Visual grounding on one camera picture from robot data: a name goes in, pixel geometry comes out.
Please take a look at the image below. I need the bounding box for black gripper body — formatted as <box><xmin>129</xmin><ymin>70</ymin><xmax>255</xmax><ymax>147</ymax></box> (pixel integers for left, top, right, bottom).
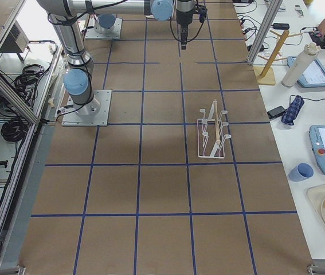
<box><xmin>175</xmin><ymin>0</ymin><xmax>194</xmax><ymax>26</ymax></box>

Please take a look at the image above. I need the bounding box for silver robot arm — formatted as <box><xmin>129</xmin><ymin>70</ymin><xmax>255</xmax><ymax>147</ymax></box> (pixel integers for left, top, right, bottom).
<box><xmin>97</xmin><ymin>14</ymin><xmax>116</xmax><ymax>29</ymax></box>
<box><xmin>38</xmin><ymin>1</ymin><xmax>197</xmax><ymax>79</ymax></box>

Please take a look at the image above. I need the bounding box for blue cup on side table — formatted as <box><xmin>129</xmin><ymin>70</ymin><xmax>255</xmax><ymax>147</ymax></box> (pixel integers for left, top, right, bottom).
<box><xmin>288</xmin><ymin>163</ymin><xmax>314</xmax><ymax>182</ymax></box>

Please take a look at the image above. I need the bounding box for wooden mug tree stand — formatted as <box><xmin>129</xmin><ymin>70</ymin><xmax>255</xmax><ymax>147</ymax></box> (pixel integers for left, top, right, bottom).
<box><xmin>253</xmin><ymin>30</ymin><xmax>301</xmax><ymax>85</ymax></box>

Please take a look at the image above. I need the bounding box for white cylindrical bottle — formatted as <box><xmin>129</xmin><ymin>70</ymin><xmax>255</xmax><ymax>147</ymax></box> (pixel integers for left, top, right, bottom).
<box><xmin>281</xmin><ymin>42</ymin><xmax>321</xmax><ymax>88</ymax></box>

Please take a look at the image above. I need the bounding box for folded blue plaid umbrella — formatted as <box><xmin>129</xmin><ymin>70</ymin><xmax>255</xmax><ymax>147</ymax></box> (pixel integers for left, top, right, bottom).
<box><xmin>281</xmin><ymin>96</ymin><xmax>304</xmax><ymax>126</ymax></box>

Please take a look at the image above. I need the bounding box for blue teach pendant tablet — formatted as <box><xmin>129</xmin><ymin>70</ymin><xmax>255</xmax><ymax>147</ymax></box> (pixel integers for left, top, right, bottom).
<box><xmin>287</xmin><ymin>56</ymin><xmax>325</xmax><ymax>88</ymax></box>

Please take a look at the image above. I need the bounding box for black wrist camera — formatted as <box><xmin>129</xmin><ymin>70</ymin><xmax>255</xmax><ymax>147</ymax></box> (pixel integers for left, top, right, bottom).
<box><xmin>194</xmin><ymin>1</ymin><xmax>207</xmax><ymax>23</ymax></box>

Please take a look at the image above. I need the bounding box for aluminium frame post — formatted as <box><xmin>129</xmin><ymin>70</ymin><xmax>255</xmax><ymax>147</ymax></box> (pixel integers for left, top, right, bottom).
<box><xmin>247</xmin><ymin>0</ymin><xmax>283</xmax><ymax>65</ymax></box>

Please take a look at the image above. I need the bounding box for white wire cup rack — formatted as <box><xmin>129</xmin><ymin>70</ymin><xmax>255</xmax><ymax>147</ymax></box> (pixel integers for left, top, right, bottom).
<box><xmin>196</xmin><ymin>100</ymin><xmax>232</xmax><ymax>159</ymax></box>

